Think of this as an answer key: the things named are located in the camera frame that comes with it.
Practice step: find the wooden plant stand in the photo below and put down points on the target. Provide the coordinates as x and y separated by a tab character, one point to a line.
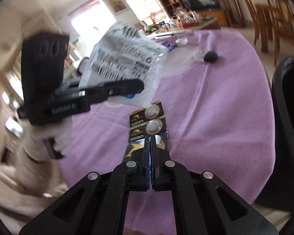
234	14

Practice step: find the left hand white glove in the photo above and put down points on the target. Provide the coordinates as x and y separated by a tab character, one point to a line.
49	141

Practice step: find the wooden dining table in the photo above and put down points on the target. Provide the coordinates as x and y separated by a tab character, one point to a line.
272	17

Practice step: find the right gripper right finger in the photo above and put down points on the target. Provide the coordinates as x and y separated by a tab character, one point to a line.
203	203

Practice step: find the wooden dining chair right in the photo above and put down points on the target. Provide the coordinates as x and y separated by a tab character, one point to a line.
281	19

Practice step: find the small framed flower painting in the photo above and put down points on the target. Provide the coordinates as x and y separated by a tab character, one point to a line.
118	6

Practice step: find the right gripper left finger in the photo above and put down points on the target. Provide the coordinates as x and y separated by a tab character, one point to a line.
97	204

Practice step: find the white printed plastic bag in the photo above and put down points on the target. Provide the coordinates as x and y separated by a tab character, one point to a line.
124	53

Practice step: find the coin battery card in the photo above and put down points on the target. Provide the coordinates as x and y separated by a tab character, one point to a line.
147	122

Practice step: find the blue lighter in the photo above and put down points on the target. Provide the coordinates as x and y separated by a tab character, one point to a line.
171	47

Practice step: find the wooden tv cabinet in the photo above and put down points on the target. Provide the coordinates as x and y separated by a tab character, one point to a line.
218	14

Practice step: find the black trash bin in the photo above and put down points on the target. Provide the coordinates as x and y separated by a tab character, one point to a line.
278	192

